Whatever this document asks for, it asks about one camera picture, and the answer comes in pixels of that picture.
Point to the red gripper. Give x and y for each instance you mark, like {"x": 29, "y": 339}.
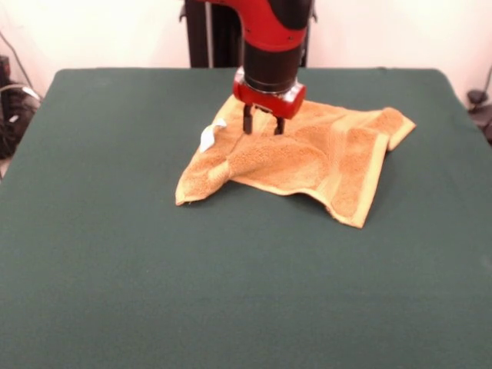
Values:
{"x": 269, "y": 103}

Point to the orange terry towel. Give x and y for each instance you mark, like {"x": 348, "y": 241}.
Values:
{"x": 288, "y": 165}

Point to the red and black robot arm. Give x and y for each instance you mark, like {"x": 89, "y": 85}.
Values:
{"x": 269, "y": 27}

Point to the dark green table cloth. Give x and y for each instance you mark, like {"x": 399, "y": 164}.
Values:
{"x": 115, "y": 269}

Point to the black chair base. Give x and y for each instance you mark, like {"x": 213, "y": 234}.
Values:
{"x": 15, "y": 123}
{"x": 480, "y": 111}

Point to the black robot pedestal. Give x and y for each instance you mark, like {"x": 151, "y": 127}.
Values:
{"x": 200, "y": 38}

